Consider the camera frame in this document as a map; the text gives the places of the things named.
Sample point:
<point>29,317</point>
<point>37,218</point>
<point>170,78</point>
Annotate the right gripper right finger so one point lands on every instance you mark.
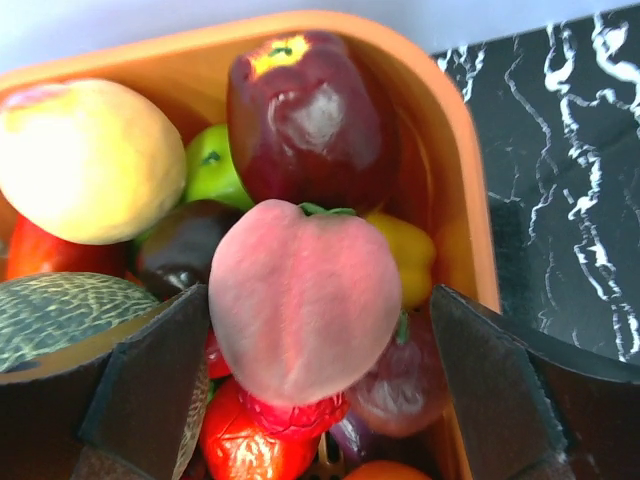
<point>530,406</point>

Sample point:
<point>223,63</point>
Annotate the yellow bell pepper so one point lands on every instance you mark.
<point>414,253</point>

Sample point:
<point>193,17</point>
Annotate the red tomato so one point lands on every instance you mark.
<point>236,448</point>

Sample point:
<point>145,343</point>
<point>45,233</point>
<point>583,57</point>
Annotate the pink peach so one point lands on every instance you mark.
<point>302,305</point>

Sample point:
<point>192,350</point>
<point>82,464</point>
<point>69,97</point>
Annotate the red onion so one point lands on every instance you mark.
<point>406,390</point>

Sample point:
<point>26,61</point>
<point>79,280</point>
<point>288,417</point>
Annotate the netted green melon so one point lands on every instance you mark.
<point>44,313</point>

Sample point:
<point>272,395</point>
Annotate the yellow red peach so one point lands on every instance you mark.
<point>89,161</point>

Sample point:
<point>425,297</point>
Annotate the orange plastic basket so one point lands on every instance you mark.
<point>441,186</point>

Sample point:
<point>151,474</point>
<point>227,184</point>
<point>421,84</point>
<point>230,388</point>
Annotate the green apple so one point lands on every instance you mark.
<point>210,170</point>

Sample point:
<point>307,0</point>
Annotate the dark eggplant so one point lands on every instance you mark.
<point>177,252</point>

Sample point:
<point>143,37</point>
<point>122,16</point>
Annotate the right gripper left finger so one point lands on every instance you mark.
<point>123,404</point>

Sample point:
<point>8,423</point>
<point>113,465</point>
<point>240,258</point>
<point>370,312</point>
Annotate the red strawberry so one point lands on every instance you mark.
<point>296,422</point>

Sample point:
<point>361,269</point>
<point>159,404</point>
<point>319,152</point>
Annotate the dark red apple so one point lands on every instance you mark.
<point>308,123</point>

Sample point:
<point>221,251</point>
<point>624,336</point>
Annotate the orange tangerine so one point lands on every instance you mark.
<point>386,470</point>

